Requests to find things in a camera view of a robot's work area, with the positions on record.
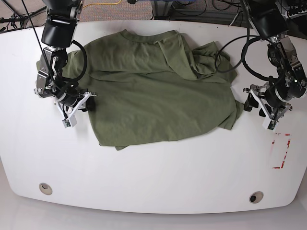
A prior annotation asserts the olive green T-shirt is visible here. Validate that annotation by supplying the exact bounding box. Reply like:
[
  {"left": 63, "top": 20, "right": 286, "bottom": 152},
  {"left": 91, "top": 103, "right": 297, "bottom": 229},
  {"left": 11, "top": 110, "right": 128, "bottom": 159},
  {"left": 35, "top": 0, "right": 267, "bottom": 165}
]
[{"left": 79, "top": 30, "right": 243, "bottom": 150}]

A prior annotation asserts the left table cable grommet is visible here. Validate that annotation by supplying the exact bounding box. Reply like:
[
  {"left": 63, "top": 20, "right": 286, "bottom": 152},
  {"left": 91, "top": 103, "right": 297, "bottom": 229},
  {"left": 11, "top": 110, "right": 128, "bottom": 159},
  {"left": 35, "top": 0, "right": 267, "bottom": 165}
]
[{"left": 39, "top": 183, "right": 52, "bottom": 196}]

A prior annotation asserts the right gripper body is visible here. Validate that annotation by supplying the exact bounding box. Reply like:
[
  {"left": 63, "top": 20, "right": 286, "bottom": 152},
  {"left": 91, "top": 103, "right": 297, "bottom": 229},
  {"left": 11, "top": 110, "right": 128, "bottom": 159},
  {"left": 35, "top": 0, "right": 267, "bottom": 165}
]
[{"left": 54, "top": 90, "right": 97, "bottom": 119}]

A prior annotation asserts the table cable grommet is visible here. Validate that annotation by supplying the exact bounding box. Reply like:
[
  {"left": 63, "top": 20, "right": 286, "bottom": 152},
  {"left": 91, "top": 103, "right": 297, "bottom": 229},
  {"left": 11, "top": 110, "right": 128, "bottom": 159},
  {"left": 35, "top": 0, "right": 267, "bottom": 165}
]
[
  {"left": 249, "top": 191, "right": 264, "bottom": 204},
  {"left": 39, "top": 183, "right": 52, "bottom": 196}
]

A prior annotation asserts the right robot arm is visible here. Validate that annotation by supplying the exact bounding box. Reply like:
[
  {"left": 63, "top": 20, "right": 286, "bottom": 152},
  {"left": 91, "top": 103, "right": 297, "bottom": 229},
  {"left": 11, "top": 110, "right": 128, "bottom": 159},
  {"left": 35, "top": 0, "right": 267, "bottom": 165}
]
[{"left": 34, "top": 0, "right": 96, "bottom": 127}]

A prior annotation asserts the black tripod stand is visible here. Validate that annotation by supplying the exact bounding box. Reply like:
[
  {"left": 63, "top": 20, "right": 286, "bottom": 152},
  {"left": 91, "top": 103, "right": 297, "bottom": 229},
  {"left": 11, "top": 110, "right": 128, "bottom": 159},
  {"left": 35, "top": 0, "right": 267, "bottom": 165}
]
[{"left": 0, "top": 0, "right": 47, "bottom": 34}]

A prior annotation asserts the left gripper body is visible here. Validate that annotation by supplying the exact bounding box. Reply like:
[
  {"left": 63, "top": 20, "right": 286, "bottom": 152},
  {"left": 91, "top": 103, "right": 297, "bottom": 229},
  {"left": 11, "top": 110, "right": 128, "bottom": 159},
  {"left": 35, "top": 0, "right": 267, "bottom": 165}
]
[{"left": 243, "top": 83, "right": 293, "bottom": 121}]

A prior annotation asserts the right table cable grommet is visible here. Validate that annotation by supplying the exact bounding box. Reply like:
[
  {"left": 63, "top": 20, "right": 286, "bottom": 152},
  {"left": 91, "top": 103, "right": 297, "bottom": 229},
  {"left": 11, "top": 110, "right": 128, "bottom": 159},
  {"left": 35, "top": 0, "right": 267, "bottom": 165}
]
[{"left": 249, "top": 191, "right": 264, "bottom": 204}]

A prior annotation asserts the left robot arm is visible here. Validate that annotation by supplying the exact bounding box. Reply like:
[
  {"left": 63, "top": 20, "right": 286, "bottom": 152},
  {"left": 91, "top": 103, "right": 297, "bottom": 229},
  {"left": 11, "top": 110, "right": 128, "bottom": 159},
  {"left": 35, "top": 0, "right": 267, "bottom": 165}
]
[{"left": 239, "top": 0, "right": 307, "bottom": 128}]

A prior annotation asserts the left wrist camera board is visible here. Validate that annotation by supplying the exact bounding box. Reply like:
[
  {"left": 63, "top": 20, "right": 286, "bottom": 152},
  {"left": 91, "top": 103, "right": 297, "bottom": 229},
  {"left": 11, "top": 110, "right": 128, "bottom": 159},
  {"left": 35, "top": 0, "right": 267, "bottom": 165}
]
[{"left": 262, "top": 116, "right": 279, "bottom": 132}]

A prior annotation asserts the white power strip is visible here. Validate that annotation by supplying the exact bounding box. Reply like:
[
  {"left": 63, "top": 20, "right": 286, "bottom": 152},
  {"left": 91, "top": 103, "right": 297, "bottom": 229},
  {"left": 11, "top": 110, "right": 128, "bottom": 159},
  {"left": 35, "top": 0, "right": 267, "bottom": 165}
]
[{"left": 286, "top": 5, "right": 307, "bottom": 19}]

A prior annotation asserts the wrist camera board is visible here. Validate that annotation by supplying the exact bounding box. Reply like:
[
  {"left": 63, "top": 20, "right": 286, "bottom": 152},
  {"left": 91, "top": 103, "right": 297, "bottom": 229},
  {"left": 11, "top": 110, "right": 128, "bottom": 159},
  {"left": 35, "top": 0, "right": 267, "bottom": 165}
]
[
  {"left": 262, "top": 116, "right": 279, "bottom": 132},
  {"left": 62, "top": 115, "right": 77, "bottom": 128}
]

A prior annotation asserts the yellow cable on floor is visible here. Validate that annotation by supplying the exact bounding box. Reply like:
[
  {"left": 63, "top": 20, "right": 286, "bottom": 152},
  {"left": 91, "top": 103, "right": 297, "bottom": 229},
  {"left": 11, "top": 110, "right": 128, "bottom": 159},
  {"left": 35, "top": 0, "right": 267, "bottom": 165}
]
[{"left": 83, "top": 0, "right": 122, "bottom": 8}]

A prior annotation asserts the red tape rectangle marking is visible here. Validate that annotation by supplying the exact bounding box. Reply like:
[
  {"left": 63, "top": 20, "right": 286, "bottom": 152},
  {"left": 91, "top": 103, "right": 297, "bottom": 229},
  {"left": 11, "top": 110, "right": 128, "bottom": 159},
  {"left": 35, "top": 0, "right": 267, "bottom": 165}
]
[{"left": 270, "top": 133, "right": 291, "bottom": 169}]

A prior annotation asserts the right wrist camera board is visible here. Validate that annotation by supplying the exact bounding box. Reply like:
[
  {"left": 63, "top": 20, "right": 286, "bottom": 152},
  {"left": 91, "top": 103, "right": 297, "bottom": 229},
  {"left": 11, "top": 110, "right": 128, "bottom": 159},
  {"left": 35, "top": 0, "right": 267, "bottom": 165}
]
[{"left": 62, "top": 115, "right": 77, "bottom": 128}]

